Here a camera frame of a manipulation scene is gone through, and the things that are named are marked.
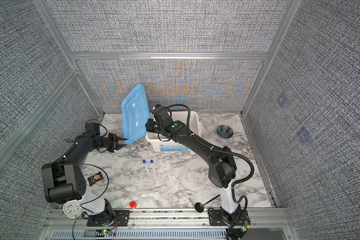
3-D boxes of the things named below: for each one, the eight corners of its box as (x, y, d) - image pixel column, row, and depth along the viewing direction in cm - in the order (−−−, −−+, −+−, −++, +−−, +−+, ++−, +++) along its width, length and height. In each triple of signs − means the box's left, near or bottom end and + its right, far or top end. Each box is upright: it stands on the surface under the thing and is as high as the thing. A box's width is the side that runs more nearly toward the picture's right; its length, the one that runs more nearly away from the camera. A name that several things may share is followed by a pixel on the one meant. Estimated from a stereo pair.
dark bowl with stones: (214, 133, 109) (215, 129, 105) (220, 127, 113) (222, 122, 109) (227, 142, 104) (229, 137, 100) (233, 135, 108) (235, 130, 104)
